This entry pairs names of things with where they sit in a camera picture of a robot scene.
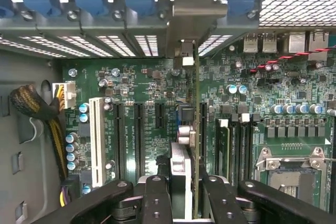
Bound black RAM slot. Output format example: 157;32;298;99
230;115;240;185
239;113;249;182
248;115;260;180

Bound long black expansion slot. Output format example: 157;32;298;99
113;102;127;183
133;102;146;184
199;101;208;162

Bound metal CPU socket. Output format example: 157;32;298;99
254;146;332;210

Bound white PCI expansion slot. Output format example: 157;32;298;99
88;97;108;188

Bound short black expansion slot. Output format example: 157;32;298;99
154;102;166;130

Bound green motherboard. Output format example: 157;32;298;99
60;31;336;216

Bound grey metal PC case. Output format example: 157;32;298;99
0;0;336;224

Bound white power connector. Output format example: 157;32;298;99
51;80;78;110

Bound silver stacked USB port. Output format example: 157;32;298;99
288;31;307;54

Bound silver ethernet port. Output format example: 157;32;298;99
308;30;330;61

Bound thin white wire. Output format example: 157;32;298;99
28;117;44;141

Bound black sleeved yellow wire bundle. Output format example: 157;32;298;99
9;84;69;180

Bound red black twisted wire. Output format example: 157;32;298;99
248;45;336;74

